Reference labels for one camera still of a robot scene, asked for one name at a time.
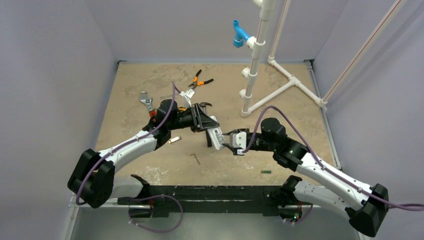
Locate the white air conditioner remote control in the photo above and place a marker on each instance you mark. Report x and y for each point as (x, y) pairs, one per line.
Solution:
(217, 136)

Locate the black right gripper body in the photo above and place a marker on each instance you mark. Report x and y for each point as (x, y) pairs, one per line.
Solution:
(237, 148)

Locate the dark hex key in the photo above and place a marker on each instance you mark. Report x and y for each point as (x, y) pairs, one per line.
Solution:
(196, 158)

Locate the red handled tool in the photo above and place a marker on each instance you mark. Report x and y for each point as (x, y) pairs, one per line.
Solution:
(152, 113)

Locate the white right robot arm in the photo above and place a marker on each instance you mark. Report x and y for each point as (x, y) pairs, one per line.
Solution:
(363, 205)

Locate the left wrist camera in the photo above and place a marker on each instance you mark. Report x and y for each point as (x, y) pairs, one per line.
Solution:
(186, 97)

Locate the orange black pliers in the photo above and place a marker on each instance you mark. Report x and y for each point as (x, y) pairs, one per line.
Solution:
(196, 83)

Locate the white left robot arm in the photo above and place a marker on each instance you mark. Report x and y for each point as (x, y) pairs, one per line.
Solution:
(93, 178)

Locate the blue pipe fitting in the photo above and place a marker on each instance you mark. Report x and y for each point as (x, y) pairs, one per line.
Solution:
(241, 36)

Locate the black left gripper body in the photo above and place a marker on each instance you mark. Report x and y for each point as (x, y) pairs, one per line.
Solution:
(190, 119)

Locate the silver white battery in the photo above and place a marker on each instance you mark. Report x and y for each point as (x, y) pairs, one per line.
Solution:
(174, 139)

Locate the claw hammer black handle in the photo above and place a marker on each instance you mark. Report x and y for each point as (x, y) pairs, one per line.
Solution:
(204, 109)

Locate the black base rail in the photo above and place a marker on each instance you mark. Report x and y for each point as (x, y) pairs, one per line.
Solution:
(159, 201)

